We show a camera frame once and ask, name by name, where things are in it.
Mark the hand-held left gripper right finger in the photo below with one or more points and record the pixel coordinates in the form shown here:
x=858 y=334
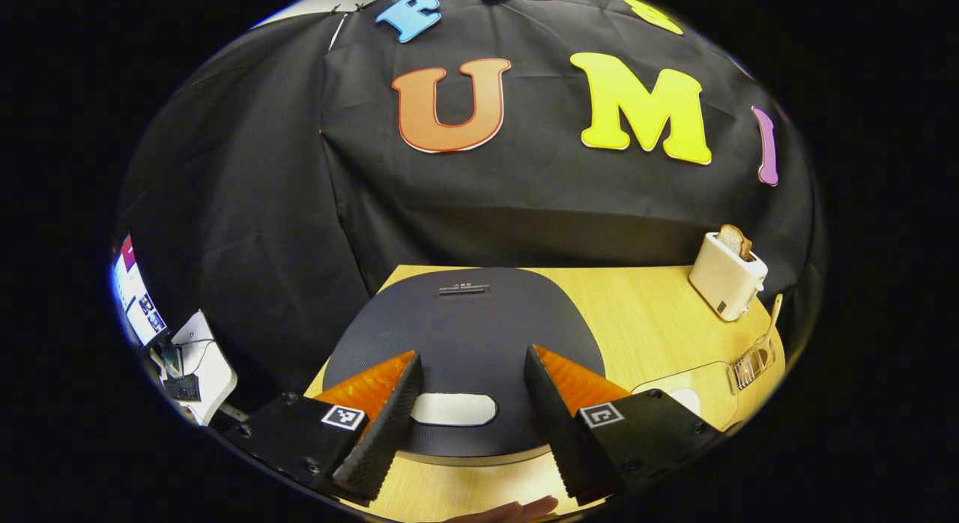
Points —
x=558 y=425

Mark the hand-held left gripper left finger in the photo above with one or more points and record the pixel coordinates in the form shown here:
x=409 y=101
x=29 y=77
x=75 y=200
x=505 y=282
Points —
x=389 y=425

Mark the grey rice cooker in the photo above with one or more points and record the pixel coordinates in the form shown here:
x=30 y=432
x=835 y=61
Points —
x=464 y=336

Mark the wooden spoon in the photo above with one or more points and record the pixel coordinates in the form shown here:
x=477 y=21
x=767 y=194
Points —
x=775 y=317

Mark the white desk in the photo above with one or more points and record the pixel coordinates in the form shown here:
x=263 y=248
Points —
x=206 y=358

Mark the black keyboard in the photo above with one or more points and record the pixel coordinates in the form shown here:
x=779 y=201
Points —
x=182 y=388

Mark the white toaster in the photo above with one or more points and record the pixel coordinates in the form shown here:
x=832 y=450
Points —
x=723 y=279

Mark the toast slice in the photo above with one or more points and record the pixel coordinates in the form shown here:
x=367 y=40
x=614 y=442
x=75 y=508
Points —
x=734 y=242

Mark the computer monitor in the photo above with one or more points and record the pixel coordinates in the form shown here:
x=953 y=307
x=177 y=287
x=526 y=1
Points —
x=135 y=298

